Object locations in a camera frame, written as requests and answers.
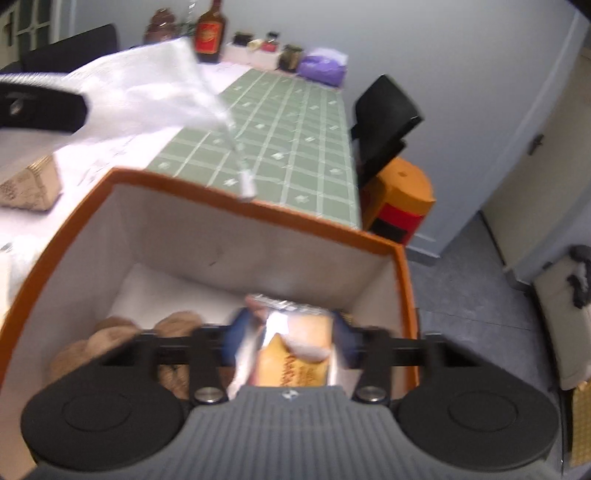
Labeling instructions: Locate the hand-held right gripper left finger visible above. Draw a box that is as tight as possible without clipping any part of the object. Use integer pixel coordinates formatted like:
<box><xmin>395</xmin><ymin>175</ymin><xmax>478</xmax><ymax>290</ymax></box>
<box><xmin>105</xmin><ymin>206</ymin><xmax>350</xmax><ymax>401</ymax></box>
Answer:
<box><xmin>97</xmin><ymin>308</ymin><xmax>252</xmax><ymax>404</ymax></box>

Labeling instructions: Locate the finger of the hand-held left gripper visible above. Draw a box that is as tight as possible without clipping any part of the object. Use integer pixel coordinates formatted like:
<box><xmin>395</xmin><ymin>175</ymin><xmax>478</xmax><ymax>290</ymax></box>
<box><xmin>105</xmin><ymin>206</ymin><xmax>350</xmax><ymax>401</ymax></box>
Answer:
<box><xmin>0</xmin><ymin>74</ymin><xmax>90</xmax><ymax>136</ymax></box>

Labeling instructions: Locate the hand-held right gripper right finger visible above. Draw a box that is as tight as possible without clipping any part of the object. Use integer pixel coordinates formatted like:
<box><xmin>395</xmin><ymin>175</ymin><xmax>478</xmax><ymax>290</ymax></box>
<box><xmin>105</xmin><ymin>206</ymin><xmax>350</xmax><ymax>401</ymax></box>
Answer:
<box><xmin>330</xmin><ymin>310</ymin><xmax>485</xmax><ymax>403</ymax></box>

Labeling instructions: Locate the foil snack packet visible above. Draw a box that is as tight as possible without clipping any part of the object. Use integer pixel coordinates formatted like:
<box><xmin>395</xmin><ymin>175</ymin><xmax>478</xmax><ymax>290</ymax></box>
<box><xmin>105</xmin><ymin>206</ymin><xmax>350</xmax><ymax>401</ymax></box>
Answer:
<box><xmin>228</xmin><ymin>293</ymin><xmax>361</xmax><ymax>391</ymax></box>

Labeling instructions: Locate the white plastic bag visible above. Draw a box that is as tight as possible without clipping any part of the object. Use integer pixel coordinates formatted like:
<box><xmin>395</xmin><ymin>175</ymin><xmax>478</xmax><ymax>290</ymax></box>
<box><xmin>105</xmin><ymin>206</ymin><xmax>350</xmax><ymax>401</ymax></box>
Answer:
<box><xmin>58</xmin><ymin>36</ymin><xmax>257</xmax><ymax>204</ymax></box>

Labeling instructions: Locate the orange cardboard box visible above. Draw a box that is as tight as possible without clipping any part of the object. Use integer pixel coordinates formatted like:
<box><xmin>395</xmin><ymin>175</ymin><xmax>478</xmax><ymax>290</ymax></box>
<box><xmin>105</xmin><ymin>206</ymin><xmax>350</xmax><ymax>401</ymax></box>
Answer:
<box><xmin>0</xmin><ymin>167</ymin><xmax>422</xmax><ymax>480</ymax></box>

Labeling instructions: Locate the brown plush toy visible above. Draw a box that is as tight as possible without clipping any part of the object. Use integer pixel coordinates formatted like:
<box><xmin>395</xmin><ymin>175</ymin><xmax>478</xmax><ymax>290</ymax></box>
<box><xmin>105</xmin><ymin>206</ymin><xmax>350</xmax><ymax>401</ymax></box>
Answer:
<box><xmin>46</xmin><ymin>340</ymin><xmax>93</xmax><ymax>386</ymax></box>
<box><xmin>88</xmin><ymin>318</ymin><xmax>143</xmax><ymax>358</ymax></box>
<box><xmin>157</xmin><ymin>364</ymin><xmax>192</xmax><ymax>401</ymax></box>
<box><xmin>154</xmin><ymin>312</ymin><xmax>205</xmax><ymax>340</ymax></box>

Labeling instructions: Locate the black dining chair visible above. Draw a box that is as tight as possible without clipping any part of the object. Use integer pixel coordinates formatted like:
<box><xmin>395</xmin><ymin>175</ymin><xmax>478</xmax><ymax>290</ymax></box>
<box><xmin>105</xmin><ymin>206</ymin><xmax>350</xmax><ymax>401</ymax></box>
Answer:
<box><xmin>351</xmin><ymin>75</ymin><xmax>424</xmax><ymax>185</ymax></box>
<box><xmin>23</xmin><ymin>24</ymin><xmax>121</xmax><ymax>72</ymax></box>

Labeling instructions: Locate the wooden speaker box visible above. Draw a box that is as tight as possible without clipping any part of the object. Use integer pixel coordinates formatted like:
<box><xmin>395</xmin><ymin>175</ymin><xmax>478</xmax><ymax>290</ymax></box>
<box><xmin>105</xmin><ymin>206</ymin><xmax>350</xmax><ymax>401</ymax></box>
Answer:
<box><xmin>0</xmin><ymin>154</ymin><xmax>63</xmax><ymax>213</ymax></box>

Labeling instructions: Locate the window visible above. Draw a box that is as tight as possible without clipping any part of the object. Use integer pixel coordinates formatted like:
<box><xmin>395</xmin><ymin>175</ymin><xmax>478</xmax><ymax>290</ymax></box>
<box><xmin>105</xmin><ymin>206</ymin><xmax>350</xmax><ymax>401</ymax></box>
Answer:
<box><xmin>0</xmin><ymin>0</ymin><xmax>70</xmax><ymax>49</ymax></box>

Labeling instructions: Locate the brown bear-shaped jar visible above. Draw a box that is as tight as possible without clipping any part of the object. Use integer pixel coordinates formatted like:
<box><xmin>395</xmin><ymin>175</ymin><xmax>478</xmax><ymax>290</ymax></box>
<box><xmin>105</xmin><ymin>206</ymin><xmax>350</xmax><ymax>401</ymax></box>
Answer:
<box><xmin>144</xmin><ymin>8</ymin><xmax>181</xmax><ymax>46</ymax></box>

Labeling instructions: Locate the orange and red box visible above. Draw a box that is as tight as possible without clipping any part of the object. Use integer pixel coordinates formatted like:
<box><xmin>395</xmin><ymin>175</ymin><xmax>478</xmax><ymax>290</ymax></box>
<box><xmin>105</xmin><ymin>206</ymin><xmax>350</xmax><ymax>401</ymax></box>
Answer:
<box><xmin>362</xmin><ymin>157</ymin><xmax>437</xmax><ymax>245</ymax></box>

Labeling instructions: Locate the clear water bottle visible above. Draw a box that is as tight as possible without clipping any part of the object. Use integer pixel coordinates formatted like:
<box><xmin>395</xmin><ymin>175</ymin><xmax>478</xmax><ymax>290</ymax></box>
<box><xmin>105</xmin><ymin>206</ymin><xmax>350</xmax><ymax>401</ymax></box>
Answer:
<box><xmin>182</xmin><ymin>0</ymin><xmax>199</xmax><ymax>38</ymax></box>

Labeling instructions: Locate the red label liquor bottle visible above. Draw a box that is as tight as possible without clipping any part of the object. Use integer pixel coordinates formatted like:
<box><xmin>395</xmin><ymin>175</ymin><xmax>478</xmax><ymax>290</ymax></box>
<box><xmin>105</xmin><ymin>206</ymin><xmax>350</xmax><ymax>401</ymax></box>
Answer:
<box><xmin>194</xmin><ymin>0</ymin><xmax>229</xmax><ymax>64</ymax></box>

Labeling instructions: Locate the white storage box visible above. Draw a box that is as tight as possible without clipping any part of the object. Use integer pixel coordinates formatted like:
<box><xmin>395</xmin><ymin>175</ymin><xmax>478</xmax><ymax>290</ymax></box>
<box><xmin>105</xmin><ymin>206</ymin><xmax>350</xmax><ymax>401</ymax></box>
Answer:
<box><xmin>222</xmin><ymin>44</ymin><xmax>282</xmax><ymax>70</ymax></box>

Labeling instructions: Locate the beige sofa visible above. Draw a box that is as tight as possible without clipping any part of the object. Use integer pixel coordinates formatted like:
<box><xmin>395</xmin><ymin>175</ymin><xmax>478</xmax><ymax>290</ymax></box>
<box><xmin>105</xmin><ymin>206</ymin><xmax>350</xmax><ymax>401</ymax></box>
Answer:
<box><xmin>533</xmin><ymin>251</ymin><xmax>591</xmax><ymax>393</ymax></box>

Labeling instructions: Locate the black jacket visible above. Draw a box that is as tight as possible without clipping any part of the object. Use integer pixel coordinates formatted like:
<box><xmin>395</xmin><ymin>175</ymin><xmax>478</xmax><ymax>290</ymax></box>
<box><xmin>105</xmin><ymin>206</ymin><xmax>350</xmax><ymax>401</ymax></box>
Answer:
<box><xmin>567</xmin><ymin>244</ymin><xmax>591</xmax><ymax>308</ymax></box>

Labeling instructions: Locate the cream door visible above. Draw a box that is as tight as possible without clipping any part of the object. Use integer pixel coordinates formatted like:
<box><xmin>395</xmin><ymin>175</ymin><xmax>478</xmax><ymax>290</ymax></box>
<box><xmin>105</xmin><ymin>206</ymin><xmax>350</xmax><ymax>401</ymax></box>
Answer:
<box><xmin>480</xmin><ymin>51</ymin><xmax>591</xmax><ymax>278</ymax></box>

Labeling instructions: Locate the yellow patterned cloth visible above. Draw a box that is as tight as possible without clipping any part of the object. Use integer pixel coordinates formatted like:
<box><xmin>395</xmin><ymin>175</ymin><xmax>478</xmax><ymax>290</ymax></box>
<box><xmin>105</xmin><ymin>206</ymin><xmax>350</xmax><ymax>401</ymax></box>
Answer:
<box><xmin>571</xmin><ymin>382</ymin><xmax>591</xmax><ymax>467</ymax></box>

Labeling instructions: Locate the dark glass jar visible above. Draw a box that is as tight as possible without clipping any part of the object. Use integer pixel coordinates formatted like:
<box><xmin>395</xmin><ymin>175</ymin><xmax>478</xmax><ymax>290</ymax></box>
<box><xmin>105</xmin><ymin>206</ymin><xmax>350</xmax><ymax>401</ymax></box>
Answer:
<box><xmin>279</xmin><ymin>45</ymin><xmax>303</xmax><ymax>73</ymax></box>

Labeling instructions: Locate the purple tissue pack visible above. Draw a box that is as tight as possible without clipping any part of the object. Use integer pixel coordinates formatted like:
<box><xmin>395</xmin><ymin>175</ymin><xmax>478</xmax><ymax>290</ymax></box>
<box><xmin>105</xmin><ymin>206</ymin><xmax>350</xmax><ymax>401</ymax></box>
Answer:
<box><xmin>297</xmin><ymin>47</ymin><xmax>348</xmax><ymax>89</ymax></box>

